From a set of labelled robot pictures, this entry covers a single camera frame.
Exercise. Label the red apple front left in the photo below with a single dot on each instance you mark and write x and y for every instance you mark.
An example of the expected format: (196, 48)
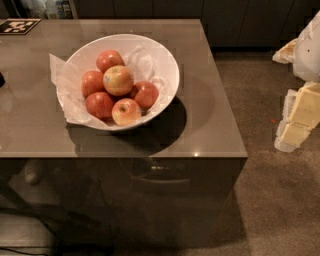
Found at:
(100, 105)

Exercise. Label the white ceramic bowl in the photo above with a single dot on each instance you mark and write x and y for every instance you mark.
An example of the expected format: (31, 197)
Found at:
(163, 71)

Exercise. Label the yellow-red apple at front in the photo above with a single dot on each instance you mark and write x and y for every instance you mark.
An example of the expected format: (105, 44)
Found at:
(126, 112)

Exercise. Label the red apple at left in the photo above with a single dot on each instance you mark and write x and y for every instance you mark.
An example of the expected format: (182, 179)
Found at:
(92, 81)

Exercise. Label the dark object at left edge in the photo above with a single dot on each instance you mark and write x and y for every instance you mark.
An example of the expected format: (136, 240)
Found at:
(2, 80)

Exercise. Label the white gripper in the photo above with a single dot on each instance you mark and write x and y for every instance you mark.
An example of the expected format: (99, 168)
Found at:
(309, 53)

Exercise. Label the black white fiducial marker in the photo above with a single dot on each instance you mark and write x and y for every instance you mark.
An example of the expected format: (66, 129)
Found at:
(14, 26)

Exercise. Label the red apple at back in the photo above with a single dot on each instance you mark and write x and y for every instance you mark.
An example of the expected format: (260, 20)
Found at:
(108, 59)

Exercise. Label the white crumpled paper liner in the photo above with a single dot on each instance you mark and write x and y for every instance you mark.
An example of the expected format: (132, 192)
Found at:
(66, 86)

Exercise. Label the yellow-red apple with sticker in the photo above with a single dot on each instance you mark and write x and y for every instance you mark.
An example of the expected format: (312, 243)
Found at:
(118, 80)

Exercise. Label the red apple at right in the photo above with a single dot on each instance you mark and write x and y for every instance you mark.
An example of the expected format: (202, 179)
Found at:
(145, 94)

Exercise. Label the red apple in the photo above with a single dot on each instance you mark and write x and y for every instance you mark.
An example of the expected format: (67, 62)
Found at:
(100, 105)
(108, 59)
(92, 81)
(145, 94)

